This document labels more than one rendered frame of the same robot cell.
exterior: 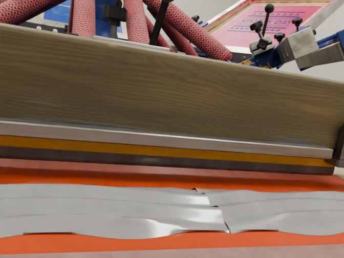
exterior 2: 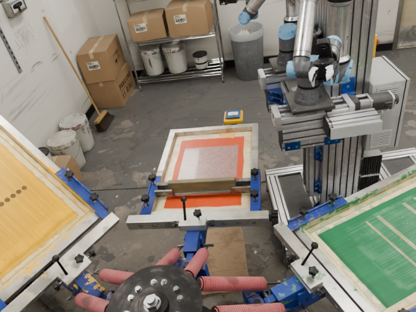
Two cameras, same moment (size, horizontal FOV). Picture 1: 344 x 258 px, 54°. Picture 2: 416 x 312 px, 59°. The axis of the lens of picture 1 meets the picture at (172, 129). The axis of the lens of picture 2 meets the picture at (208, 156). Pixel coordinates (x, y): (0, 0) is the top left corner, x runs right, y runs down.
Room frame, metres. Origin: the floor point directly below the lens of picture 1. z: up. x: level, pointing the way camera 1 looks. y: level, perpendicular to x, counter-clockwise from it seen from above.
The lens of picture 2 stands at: (1.50, 0.83, 2.30)
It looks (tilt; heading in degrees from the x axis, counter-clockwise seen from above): 37 degrees down; 212
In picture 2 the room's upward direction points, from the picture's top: 12 degrees counter-clockwise
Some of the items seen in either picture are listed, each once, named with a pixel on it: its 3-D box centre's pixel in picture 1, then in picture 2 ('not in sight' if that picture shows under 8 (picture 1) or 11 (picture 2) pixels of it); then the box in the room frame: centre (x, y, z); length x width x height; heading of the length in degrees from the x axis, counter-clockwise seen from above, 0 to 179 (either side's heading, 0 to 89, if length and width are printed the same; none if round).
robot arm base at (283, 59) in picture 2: not in sight; (288, 54); (-0.70, 0.18, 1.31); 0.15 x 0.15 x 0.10
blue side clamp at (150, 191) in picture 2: not in sight; (152, 197); (0.42, -0.26, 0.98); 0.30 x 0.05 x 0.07; 20
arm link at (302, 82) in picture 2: not in sight; (309, 70); (-0.27, 0.42, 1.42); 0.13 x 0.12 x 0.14; 94
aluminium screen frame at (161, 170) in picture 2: not in sight; (207, 166); (0.10, -0.08, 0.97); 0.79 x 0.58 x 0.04; 20
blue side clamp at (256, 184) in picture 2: not in sight; (255, 193); (0.23, 0.26, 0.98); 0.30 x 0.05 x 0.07; 20
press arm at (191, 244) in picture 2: not in sight; (193, 239); (0.63, 0.11, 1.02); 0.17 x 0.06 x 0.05; 20
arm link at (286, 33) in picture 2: not in sight; (288, 36); (-0.71, 0.18, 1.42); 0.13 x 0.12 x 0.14; 2
